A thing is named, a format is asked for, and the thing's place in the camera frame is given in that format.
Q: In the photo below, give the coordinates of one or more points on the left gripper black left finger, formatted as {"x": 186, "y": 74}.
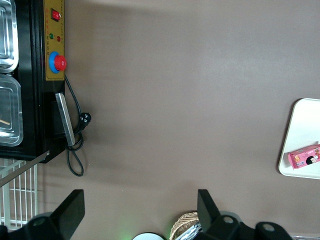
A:
{"x": 70, "y": 212}

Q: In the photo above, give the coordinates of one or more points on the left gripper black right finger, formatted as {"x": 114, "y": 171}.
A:
{"x": 207, "y": 215}

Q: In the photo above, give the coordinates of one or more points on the cream plastic tray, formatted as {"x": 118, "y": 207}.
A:
{"x": 305, "y": 125}

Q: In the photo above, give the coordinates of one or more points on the aluminium foil container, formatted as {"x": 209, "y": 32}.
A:
{"x": 192, "y": 231}

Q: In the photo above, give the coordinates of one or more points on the light tan wicker basket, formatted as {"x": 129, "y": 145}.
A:
{"x": 181, "y": 222}

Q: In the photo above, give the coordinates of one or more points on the grey metal bar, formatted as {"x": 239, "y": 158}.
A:
{"x": 22, "y": 170}

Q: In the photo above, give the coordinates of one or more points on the wooden stick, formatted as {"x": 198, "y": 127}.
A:
{"x": 5, "y": 122}

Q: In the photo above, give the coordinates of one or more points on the pink snack packet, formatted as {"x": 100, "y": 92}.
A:
{"x": 305, "y": 156}

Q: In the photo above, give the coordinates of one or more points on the steel pan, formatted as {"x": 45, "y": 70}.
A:
{"x": 12, "y": 105}
{"x": 10, "y": 37}

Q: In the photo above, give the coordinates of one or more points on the black sealing machine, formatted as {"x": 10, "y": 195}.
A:
{"x": 30, "y": 75}

